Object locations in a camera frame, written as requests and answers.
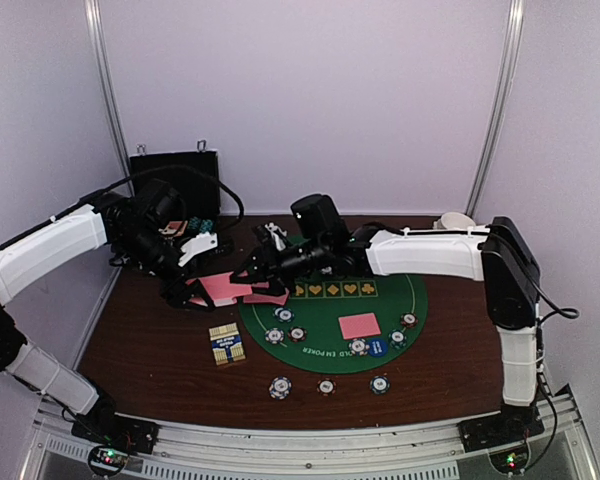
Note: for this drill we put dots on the pink playing card deck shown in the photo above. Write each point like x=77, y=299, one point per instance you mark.
x=221, y=291

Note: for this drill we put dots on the teal chip row in case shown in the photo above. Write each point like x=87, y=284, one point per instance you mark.
x=203, y=226

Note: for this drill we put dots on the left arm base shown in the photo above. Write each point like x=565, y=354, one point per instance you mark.
x=127, y=434

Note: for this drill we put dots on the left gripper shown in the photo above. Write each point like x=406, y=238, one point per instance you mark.
x=169, y=289

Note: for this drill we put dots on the green blue chip stack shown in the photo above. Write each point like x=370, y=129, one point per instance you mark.
x=379, y=385

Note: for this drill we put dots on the blue round button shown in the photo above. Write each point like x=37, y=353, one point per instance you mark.
x=378, y=347

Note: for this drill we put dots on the black poker case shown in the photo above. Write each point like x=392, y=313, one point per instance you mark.
x=201, y=197

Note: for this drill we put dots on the round green poker mat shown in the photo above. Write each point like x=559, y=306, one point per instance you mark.
x=318, y=302

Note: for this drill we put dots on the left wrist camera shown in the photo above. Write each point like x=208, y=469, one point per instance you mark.
x=159, y=203

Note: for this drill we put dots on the brown chip stack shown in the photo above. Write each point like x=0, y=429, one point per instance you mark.
x=326, y=387

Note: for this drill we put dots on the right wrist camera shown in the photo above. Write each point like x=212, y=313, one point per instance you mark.
x=318, y=219

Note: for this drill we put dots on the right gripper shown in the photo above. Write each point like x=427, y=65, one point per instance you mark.
x=269, y=269

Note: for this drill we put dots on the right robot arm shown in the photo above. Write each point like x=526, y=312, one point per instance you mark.
x=494, y=255

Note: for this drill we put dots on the single dealt pink card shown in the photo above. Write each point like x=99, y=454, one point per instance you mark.
x=263, y=299

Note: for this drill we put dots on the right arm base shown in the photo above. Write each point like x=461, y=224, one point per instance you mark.
x=497, y=430

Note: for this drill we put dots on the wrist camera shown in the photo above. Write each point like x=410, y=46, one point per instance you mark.
x=318, y=219
x=159, y=203

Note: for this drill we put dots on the white bowl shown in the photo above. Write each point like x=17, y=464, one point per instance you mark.
x=453, y=221

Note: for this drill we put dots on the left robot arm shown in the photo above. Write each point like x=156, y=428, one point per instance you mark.
x=49, y=279

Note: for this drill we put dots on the blue white chips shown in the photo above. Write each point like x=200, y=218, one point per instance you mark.
x=274, y=336
x=358, y=347

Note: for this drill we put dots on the clear card box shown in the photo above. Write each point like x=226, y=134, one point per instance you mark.
x=226, y=343

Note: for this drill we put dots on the blue white chip stack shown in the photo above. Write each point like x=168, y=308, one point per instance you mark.
x=280, y=388

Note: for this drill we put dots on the red card deck in case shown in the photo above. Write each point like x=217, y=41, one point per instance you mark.
x=174, y=228

